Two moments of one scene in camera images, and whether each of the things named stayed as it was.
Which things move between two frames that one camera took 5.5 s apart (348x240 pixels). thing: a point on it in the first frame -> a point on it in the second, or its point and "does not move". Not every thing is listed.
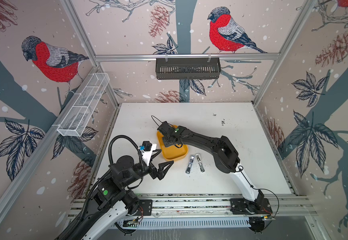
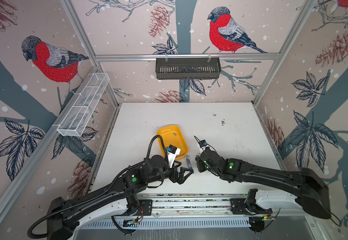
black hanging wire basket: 187,69 does not move
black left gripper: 161,173 -> 181,179
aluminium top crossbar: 139,57 does not move
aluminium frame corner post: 70,8 does not move
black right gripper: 165,141 -> 198,161
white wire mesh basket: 73,120 does not move
